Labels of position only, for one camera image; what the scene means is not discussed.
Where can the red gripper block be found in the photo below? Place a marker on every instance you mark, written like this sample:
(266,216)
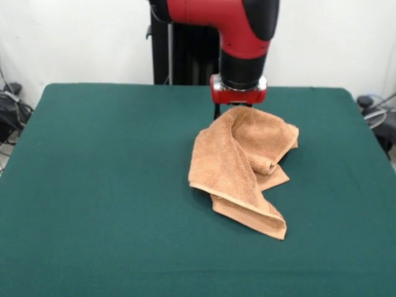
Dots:
(238,96)

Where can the tan terry towel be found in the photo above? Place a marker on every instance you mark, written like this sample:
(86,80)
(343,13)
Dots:
(216,154)

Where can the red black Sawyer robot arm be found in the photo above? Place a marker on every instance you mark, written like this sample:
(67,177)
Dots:
(244,37)

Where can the dark green table cloth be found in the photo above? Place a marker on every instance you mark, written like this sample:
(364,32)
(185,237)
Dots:
(92,185)

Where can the black equipment bundle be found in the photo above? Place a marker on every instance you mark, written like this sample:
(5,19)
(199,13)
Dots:
(12,117)

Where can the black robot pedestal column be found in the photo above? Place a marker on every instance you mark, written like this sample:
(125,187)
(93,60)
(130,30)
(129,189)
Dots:
(185,55)

